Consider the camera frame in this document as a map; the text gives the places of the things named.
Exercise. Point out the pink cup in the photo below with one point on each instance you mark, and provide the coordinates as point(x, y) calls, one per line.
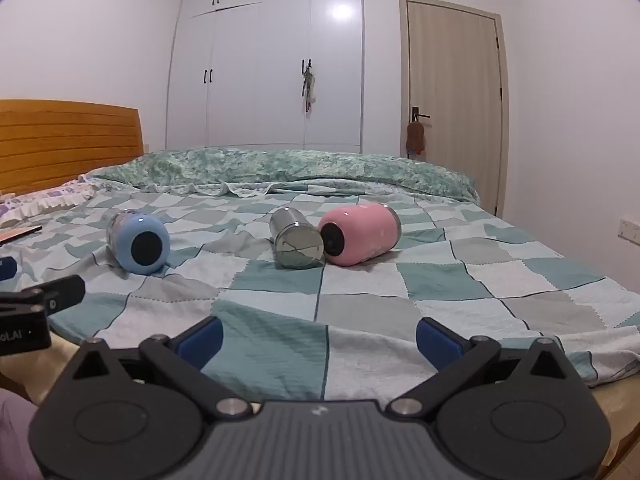
point(365, 232)

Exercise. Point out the white wardrobe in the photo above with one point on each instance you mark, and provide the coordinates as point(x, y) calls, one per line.
point(260, 75)

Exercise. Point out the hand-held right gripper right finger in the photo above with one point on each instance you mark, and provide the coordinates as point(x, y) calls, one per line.
point(436, 341)

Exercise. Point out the green floral quilt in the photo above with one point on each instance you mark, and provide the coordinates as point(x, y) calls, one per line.
point(300, 166)

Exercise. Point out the wall socket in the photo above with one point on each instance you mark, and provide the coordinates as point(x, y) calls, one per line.
point(630, 231)

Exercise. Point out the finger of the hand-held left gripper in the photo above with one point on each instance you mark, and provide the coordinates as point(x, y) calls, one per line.
point(62, 294)
point(6, 269)

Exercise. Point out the hanging key bundle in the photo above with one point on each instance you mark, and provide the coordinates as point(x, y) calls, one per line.
point(308, 85)

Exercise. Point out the person's purple clothing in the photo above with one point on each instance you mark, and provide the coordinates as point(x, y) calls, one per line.
point(15, 435)

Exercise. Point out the wooden headboard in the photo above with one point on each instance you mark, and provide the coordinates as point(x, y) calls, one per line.
point(65, 140)

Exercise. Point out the checkered green bed sheet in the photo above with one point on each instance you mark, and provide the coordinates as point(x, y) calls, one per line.
point(350, 300)

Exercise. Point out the stainless steel cup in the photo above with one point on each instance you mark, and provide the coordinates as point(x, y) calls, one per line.
point(296, 246)

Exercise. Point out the beige door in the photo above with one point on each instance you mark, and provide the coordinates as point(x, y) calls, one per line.
point(452, 110)

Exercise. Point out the floral ruffled pillow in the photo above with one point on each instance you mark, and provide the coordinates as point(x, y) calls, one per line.
point(40, 202)

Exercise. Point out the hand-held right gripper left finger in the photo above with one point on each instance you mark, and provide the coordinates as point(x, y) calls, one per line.
point(201, 341)

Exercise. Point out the light blue cup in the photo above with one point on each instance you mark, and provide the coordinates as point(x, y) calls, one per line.
point(145, 247)

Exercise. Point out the wooden bed frame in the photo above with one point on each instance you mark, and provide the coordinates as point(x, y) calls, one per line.
point(622, 425)

